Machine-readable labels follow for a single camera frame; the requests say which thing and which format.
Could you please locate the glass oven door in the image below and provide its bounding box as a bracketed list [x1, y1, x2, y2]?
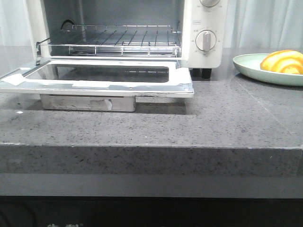
[0, 58, 194, 98]

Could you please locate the orange striped croissant bread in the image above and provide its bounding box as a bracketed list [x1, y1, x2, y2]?
[260, 50, 303, 75]

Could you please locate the white Toshiba toaster oven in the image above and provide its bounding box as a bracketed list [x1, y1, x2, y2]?
[25, 0, 228, 79]

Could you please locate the grey timer knob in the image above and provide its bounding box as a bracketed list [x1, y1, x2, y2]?
[196, 30, 216, 52]

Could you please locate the light green plate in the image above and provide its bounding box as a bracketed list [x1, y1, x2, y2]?
[233, 53, 303, 87]

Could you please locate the grey temperature knob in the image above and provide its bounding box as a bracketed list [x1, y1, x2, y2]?
[200, 0, 220, 8]

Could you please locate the white oven door handle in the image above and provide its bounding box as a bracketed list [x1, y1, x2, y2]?
[40, 94, 136, 112]

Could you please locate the metal wire oven rack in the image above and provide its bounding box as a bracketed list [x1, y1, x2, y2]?
[36, 23, 181, 58]

